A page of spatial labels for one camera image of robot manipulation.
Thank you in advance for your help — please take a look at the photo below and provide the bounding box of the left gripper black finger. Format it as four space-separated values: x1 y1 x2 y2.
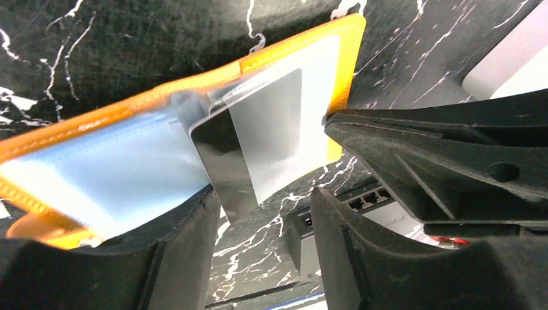
311 188 547 309
1 186 220 309

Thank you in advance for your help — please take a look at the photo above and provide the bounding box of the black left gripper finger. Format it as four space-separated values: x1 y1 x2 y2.
324 90 547 238

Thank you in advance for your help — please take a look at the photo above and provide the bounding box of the orange leather card holder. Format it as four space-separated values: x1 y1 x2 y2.
1 14 366 249

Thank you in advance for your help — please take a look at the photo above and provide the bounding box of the thin white credit card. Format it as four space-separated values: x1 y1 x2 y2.
189 68 302 223

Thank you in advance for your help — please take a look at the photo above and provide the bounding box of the white rectangular box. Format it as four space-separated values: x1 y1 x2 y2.
462 1 547 100

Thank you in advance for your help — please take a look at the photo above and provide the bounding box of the black network switch box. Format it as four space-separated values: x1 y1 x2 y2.
287 180 439 276

